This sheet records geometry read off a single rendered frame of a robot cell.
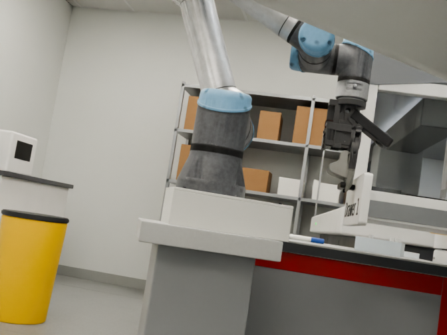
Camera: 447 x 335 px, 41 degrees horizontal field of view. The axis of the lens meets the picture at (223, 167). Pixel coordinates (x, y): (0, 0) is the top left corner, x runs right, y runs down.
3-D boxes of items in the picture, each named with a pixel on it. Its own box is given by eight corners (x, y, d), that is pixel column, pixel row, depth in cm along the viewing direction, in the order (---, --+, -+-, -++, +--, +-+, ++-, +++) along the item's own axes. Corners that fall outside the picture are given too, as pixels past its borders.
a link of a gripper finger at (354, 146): (345, 171, 138) (350, 135, 140) (353, 172, 138) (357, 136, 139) (348, 166, 133) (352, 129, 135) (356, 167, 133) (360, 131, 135)
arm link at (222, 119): (185, 141, 124) (196, 78, 125) (195, 148, 138) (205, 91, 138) (242, 149, 123) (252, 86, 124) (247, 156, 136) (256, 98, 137)
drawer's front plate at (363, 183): (358, 224, 123) (364, 171, 124) (342, 225, 152) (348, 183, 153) (366, 225, 123) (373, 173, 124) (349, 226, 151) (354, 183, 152)
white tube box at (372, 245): (354, 249, 163) (355, 235, 164) (358, 250, 171) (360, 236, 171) (400, 256, 158) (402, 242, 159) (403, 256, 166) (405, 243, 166)
